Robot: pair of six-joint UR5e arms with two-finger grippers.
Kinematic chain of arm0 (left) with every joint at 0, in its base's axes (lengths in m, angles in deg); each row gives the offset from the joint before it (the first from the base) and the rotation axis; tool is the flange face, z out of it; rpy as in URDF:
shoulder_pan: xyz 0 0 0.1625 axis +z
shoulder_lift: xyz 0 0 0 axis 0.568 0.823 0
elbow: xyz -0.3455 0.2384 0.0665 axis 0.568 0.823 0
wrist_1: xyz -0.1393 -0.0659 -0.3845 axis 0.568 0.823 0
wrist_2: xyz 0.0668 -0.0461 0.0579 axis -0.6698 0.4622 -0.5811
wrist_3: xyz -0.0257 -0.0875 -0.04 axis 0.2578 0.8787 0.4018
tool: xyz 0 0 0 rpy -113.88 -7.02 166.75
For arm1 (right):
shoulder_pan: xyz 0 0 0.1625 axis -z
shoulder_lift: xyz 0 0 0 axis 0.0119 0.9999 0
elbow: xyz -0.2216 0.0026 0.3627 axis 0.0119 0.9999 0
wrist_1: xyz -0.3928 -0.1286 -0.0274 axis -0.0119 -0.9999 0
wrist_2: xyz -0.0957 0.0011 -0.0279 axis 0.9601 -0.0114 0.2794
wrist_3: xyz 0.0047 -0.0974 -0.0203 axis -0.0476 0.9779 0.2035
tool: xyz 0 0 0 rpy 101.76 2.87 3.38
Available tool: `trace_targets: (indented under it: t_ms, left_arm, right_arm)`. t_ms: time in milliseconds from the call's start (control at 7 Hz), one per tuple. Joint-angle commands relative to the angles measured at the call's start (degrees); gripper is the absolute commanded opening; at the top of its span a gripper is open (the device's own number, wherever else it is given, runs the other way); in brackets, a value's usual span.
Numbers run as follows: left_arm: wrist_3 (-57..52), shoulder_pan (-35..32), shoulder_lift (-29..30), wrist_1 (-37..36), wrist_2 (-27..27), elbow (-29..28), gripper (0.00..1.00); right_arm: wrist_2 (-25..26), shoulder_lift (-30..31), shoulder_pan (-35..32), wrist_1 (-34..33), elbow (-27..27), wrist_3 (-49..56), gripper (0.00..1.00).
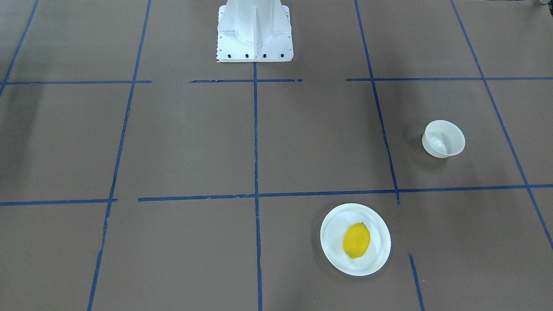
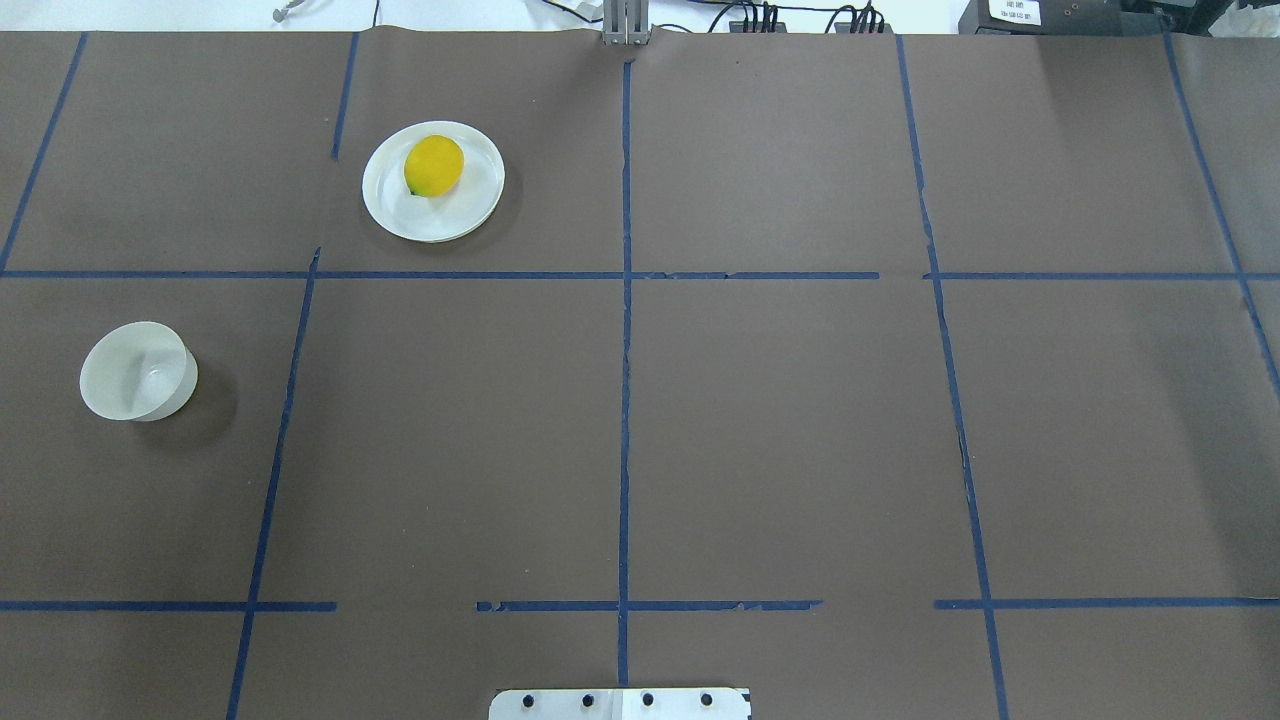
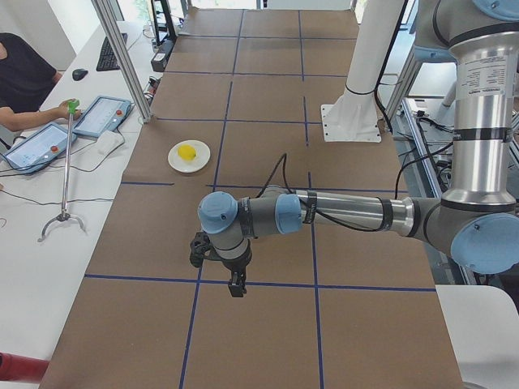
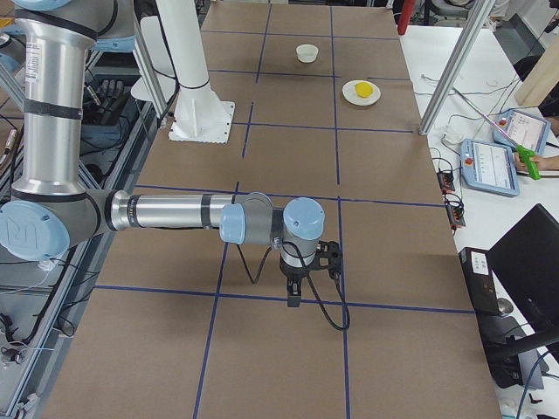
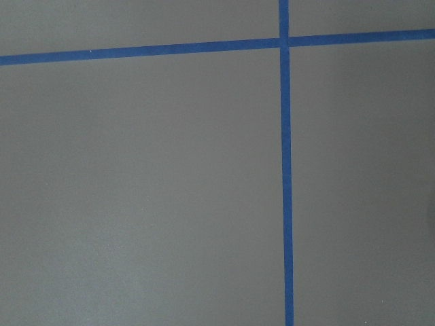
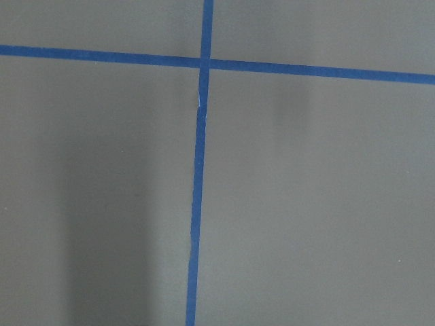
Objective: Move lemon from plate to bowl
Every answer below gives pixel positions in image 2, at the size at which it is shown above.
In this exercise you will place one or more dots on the yellow lemon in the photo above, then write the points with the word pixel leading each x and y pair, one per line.
pixel 433 166

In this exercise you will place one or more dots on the white round plate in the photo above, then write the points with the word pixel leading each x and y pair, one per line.
pixel 461 209

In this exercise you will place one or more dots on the white plastic bowl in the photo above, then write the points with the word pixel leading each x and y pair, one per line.
pixel 141 371

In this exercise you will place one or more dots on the brown paper table cover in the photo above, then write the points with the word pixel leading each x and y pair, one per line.
pixel 888 377

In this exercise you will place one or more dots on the black power strip left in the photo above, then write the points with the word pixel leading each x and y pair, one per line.
pixel 757 19

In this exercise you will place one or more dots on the black power strip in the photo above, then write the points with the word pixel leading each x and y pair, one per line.
pixel 858 20
pixel 757 19

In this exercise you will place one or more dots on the black power strip right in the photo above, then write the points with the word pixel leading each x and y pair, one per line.
pixel 858 20

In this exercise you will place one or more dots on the black box with label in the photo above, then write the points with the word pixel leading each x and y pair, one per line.
pixel 1058 18

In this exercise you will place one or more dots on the grey metal bracket post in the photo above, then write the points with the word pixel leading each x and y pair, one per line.
pixel 626 22

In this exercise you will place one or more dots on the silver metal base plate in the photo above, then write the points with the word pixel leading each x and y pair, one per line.
pixel 623 703

